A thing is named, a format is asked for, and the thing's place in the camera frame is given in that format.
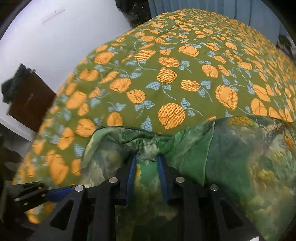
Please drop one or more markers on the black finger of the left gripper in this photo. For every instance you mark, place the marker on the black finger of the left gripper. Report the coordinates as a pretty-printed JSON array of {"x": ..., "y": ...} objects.
[
  {"x": 56, "y": 195},
  {"x": 30, "y": 195}
]

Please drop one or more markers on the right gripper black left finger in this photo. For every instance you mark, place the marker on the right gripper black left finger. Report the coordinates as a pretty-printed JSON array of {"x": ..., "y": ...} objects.
[{"x": 89, "y": 213}]

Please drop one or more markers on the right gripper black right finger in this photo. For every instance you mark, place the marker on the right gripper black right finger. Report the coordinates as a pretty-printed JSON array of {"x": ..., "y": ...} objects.
[{"x": 205, "y": 212}]

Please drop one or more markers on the green landscape print jacket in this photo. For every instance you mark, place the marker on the green landscape print jacket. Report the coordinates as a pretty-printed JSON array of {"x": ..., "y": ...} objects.
[{"x": 251, "y": 158}]

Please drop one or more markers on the dark brown wooden cabinet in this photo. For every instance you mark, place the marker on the dark brown wooden cabinet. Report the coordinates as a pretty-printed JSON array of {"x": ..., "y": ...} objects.
[{"x": 31, "y": 102}]

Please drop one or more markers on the dark cloth on cabinet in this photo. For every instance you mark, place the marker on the dark cloth on cabinet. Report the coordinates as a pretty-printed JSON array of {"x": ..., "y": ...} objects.
[{"x": 10, "y": 87}]

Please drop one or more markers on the green orange floral bedspread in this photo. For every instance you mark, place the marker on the green orange floral bedspread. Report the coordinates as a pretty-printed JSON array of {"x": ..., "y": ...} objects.
[{"x": 174, "y": 72}]

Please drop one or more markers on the dark hanging bag with hat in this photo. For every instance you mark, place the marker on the dark hanging bag with hat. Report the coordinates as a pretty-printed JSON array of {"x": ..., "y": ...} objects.
[{"x": 136, "y": 12}]

